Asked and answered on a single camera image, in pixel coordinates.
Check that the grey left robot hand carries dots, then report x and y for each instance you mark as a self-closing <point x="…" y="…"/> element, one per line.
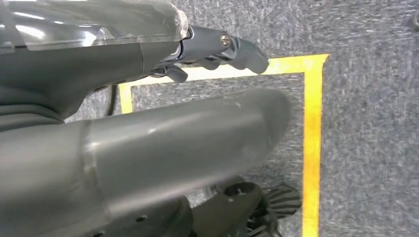
<point x="163" y="147"/>

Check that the yellow floor tape square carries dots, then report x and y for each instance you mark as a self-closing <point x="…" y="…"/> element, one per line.
<point x="312" y="147"/>

